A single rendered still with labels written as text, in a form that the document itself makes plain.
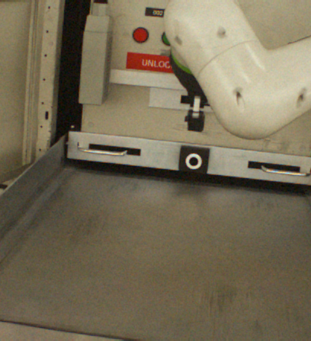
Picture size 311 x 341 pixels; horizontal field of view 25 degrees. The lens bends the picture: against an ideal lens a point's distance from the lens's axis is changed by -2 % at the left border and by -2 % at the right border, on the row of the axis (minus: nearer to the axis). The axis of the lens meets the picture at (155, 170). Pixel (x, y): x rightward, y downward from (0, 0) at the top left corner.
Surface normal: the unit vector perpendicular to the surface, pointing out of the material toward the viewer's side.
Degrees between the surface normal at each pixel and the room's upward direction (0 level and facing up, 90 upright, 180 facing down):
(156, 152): 90
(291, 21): 90
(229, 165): 90
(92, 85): 90
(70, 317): 0
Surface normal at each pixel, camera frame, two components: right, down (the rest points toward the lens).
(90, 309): 0.09, -0.96
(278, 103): 0.46, 0.22
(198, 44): -0.60, 0.18
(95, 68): -0.10, 0.26
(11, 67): 0.92, 0.18
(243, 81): -0.28, -0.24
